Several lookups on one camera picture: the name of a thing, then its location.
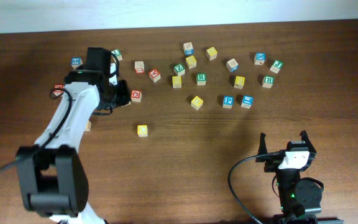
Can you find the red O block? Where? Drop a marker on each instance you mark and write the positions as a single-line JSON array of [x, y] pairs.
[[136, 96]]

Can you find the green J block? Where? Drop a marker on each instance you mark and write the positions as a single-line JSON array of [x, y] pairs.
[[276, 66]]

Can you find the red A block centre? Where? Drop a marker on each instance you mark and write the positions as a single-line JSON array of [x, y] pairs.
[[154, 75]]

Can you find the blue L block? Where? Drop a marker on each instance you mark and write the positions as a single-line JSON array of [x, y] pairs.
[[247, 101]]

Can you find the green r block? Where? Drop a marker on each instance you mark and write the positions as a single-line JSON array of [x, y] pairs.
[[201, 79], [268, 82]]

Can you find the yellow block upper centre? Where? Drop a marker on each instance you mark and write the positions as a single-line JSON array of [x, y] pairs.
[[191, 62]]

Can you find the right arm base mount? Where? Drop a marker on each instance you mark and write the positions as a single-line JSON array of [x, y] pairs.
[[280, 219]]

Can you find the yellow umbrella block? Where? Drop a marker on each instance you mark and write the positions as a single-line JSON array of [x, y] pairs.
[[196, 102]]

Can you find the blue S block left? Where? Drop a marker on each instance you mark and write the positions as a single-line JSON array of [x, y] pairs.
[[76, 62]]

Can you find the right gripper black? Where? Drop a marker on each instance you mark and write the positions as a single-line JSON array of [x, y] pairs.
[[272, 165]]

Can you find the blue X block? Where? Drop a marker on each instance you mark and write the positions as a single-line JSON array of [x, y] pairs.
[[259, 58]]

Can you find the yellow block top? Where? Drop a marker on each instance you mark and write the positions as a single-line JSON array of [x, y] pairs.
[[211, 53]]

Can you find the wooden D block blue side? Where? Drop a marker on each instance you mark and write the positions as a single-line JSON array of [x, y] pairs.
[[232, 65]]

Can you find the green Z block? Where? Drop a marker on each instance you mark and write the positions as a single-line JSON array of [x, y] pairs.
[[179, 70]]

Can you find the yellow O block lower left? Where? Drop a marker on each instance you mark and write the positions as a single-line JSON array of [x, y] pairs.
[[88, 126]]

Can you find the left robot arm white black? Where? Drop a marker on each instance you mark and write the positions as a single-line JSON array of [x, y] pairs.
[[52, 179]]

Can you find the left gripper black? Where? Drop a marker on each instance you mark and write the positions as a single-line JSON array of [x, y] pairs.
[[122, 93]]

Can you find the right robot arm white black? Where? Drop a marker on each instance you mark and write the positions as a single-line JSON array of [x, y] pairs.
[[299, 197]]

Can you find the blue P block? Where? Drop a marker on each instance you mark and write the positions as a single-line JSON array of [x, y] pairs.
[[228, 102]]

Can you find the wooden block blue side top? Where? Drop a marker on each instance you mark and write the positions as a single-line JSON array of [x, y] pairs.
[[188, 48]]

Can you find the yellow block right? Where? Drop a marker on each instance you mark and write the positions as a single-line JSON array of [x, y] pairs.
[[239, 82]]

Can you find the yellow C block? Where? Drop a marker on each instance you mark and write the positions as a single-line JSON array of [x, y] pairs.
[[142, 130]]

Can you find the green V block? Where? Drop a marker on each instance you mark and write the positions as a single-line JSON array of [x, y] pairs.
[[118, 54]]

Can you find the red M block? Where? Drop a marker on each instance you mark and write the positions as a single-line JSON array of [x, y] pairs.
[[58, 90]]

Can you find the wooden block red side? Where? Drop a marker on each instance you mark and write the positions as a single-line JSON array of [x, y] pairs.
[[139, 66]]

